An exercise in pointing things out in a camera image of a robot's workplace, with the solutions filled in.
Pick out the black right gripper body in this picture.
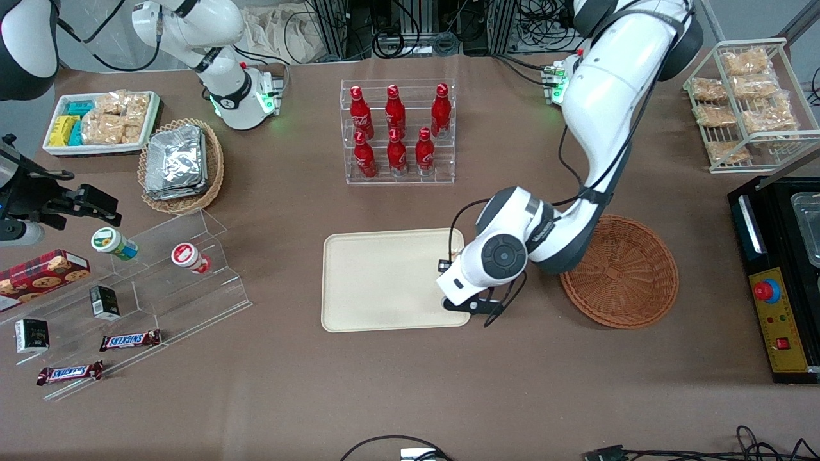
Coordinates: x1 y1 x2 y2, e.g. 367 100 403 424
0 163 78 231

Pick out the white rectangular snack tray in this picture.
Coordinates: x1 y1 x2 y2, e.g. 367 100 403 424
42 91 161 157

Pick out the beige plastic tray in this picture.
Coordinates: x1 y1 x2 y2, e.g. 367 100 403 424
321 228 472 334

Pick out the oval tan wicker basket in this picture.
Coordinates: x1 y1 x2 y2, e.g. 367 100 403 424
138 118 225 216

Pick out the round brown wicker basket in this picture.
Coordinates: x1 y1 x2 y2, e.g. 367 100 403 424
560 215 680 330

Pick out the green lid yogurt cup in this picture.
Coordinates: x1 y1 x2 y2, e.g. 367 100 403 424
90 227 139 261

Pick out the yellow snack packet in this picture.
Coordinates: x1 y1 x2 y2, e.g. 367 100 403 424
48 115 81 147

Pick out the red tartan cookie box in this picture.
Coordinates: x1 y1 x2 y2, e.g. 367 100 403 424
0 249 91 313

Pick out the stack of silver foil packs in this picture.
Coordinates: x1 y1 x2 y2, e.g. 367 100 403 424
144 124 209 201

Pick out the small black carton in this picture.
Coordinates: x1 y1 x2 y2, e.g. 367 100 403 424
88 285 122 321

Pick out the red lid yogurt cup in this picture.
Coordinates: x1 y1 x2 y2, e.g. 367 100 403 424
170 242 211 275

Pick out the red cola bottle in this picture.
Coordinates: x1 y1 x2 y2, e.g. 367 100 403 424
385 85 407 138
349 86 375 140
430 83 452 139
387 129 409 178
354 131 378 179
415 127 436 177

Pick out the snickers chocolate bar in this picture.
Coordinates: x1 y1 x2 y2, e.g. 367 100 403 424
36 360 104 387
99 328 163 353

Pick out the clear acrylic stepped display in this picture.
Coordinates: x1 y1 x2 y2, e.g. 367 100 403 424
0 209 253 403

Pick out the black and white carton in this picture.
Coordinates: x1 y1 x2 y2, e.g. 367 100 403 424
14 318 51 355

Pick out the clear acrylic bottle rack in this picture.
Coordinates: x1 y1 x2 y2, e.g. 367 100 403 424
340 79 456 186

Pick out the beige cloth bag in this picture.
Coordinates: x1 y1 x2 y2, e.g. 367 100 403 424
242 4 322 65

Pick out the bagged fried snack pack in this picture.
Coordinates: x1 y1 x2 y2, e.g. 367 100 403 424
690 77 728 102
694 104 738 128
730 74 780 101
741 96 799 136
721 47 773 77
706 140 751 165

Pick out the black appliance box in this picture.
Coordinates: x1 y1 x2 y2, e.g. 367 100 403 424
727 174 820 385

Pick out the yellow control panel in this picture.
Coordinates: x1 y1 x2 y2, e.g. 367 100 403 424
749 267 812 374

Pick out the clear metal pan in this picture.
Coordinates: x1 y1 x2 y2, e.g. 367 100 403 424
791 191 820 268

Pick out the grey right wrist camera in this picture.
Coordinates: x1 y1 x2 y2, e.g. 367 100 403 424
0 220 46 248

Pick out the black left camera mount plate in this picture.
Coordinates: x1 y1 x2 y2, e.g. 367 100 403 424
441 288 508 319

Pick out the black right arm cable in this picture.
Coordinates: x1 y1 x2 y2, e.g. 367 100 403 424
56 0 162 72

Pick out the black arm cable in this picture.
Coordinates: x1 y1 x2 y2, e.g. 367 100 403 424
56 0 162 72
456 0 696 328

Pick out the looped black table cable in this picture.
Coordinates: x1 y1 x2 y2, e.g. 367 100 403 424
339 435 453 461

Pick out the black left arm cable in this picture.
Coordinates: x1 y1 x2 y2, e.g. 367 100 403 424
456 0 696 328

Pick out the black cable with connector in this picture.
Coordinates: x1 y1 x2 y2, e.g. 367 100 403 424
584 425 820 461

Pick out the white wire rack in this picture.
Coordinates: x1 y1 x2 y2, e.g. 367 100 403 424
682 38 820 174

